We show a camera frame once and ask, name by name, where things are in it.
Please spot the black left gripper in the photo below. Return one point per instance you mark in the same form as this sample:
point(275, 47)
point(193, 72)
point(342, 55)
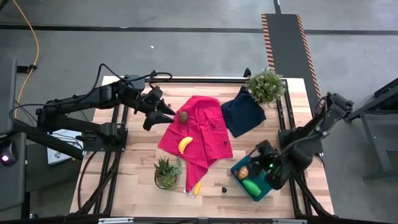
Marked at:
point(149, 99)

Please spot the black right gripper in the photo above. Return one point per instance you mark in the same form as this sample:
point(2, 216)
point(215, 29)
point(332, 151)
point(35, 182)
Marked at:
point(267, 155)

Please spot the orange striped toy onion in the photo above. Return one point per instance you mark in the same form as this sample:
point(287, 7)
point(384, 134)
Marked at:
point(243, 173)

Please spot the green toy cucumber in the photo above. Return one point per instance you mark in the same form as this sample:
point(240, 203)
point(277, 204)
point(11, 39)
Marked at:
point(252, 188)

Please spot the brown toy kiwi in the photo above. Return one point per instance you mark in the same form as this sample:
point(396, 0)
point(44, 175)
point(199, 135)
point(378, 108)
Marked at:
point(183, 117)

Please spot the dark pine cone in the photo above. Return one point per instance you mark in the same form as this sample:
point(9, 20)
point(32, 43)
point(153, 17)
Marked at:
point(224, 189)

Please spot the yellow toy banana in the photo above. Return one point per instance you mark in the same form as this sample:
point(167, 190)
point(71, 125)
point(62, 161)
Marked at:
point(184, 145)

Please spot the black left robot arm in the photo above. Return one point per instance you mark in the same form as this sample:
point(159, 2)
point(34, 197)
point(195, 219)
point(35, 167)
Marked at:
point(77, 104)

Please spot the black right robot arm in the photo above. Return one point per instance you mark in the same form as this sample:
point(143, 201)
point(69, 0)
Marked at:
point(311, 133)

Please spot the teal plastic tupperware container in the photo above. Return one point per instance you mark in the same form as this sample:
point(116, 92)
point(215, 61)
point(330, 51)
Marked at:
point(263, 186)

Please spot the red cloth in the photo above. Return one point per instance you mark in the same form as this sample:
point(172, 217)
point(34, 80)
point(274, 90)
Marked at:
point(202, 137)

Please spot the navy blue cloth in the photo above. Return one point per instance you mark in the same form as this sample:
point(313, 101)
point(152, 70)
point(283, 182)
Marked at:
point(242, 115)

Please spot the yellow toy squash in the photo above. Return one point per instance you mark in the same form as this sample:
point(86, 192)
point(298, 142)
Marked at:
point(197, 188)

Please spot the succulent plant in black pot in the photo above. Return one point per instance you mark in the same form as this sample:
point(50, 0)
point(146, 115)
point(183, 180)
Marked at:
point(166, 179)

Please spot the bushy green potted plant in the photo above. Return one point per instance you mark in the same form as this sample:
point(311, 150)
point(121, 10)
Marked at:
point(265, 87)

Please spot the white printed paper booklet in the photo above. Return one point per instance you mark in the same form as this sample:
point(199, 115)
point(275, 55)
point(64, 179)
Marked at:
point(59, 155)

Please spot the black metal stand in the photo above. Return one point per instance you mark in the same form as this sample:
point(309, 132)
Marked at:
point(370, 130)

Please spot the black striped-edge floor mat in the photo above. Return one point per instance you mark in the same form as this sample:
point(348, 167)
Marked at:
point(286, 43)

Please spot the black device with light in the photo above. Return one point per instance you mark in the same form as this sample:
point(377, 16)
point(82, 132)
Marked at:
point(6, 155)

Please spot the grey cart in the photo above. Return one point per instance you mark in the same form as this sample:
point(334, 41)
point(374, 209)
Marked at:
point(12, 186)

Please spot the black table frame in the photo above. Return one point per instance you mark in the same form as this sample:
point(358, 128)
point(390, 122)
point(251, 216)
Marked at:
point(202, 80)

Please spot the silver bracket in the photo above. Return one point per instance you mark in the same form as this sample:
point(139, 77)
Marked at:
point(115, 221)
point(289, 221)

